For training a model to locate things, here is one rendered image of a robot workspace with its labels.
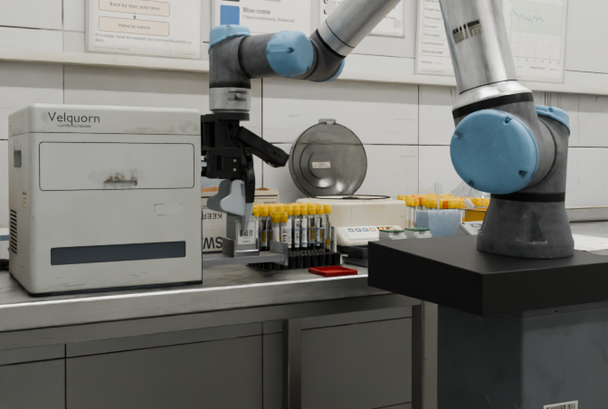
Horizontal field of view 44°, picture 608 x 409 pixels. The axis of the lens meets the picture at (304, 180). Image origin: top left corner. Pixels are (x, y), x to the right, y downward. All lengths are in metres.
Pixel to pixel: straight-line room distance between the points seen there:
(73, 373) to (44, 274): 0.74
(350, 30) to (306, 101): 0.78
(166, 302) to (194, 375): 0.81
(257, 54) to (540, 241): 0.55
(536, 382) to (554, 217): 0.25
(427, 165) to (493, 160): 1.27
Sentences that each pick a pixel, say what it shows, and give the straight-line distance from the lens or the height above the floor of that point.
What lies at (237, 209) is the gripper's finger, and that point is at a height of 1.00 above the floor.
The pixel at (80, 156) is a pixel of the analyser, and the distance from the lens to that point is 1.25.
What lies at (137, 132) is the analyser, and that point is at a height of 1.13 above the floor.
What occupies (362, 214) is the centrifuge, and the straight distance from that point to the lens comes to 1.78.
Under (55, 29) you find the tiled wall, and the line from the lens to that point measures 1.92.
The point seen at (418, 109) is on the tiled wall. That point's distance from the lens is 2.32.
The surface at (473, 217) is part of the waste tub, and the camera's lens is 1.79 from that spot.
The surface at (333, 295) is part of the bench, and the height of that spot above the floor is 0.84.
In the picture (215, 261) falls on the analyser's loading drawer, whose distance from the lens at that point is 1.33.
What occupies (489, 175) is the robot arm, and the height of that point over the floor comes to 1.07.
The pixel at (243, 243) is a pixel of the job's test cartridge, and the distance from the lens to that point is 1.36.
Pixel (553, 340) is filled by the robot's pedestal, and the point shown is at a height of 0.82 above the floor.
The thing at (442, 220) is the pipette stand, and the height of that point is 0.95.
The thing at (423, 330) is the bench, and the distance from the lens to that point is 1.55.
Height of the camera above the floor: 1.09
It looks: 1 degrees down
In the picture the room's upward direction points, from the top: straight up
